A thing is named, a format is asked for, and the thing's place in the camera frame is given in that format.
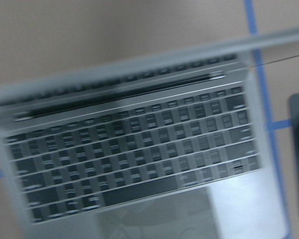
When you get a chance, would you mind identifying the grey laptop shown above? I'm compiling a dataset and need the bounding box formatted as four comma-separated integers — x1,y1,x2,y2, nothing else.
0,27,299,239

